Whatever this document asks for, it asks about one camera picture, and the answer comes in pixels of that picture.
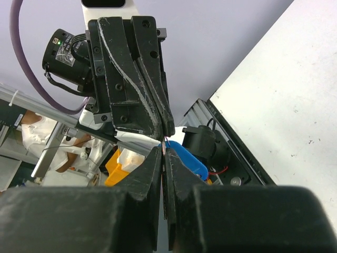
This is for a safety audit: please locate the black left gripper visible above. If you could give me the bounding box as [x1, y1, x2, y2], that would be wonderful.
[87, 16, 174, 140]

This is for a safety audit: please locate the person in white shirt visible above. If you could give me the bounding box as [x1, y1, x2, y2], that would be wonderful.
[21, 110, 106, 173]

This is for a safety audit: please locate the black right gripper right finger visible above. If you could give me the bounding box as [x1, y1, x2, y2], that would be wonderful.
[164, 149, 336, 252]

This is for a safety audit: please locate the aluminium frame rail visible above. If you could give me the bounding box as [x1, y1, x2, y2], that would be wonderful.
[178, 99, 223, 131]

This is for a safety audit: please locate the blue key tag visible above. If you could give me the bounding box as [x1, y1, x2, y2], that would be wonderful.
[165, 140, 209, 181]

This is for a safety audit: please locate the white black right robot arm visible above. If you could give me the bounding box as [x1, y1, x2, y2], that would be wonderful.
[1, 125, 336, 252]

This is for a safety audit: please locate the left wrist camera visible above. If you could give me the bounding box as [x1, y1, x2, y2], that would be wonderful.
[81, 0, 126, 8]

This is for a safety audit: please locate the yellow storage bin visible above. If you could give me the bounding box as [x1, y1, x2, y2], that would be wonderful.
[105, 149, 130, 187]

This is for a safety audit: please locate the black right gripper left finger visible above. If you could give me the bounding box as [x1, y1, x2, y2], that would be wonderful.
[1, 147, 162, 252]

